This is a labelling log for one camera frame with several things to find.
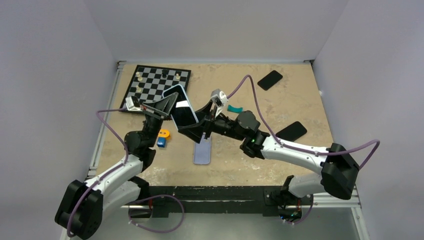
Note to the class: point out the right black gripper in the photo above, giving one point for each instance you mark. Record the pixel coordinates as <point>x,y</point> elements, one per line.
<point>206,124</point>

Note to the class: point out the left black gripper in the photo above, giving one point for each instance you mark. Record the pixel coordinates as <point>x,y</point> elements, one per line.
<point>156,108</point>

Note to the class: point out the lilac phone case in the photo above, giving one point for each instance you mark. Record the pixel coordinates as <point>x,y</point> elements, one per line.
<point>202,152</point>

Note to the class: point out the black phone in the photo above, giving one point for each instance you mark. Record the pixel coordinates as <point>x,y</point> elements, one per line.
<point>270,80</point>

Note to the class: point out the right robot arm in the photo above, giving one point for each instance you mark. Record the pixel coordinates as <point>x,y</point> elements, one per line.
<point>334,171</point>

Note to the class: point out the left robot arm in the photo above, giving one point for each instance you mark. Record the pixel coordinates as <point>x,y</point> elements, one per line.
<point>85,204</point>

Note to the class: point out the phone in dark case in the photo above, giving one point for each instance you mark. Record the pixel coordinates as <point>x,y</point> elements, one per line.
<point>292,132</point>

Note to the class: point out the yellow toy brick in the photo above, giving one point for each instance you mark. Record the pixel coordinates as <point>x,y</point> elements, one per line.
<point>164,133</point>

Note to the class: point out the black white chessboard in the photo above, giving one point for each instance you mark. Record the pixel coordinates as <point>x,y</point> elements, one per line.
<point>153,85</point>

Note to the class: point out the black chess piece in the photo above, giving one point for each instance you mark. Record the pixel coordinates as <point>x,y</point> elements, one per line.
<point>164,73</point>

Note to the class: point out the teal curved block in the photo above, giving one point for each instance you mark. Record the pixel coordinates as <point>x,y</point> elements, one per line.
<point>233,109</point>

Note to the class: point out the blue toy brick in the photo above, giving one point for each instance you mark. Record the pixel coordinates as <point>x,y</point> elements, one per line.
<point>161,142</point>

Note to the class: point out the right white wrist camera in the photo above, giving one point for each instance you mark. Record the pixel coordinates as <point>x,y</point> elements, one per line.
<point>220,100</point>

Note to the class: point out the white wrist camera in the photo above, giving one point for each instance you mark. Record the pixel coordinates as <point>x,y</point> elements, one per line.
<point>132,103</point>
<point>220,100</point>

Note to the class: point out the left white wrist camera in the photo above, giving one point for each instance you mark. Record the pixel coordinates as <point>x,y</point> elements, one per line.
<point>132,103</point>

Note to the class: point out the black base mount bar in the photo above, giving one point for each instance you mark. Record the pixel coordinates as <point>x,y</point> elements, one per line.
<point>268,201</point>

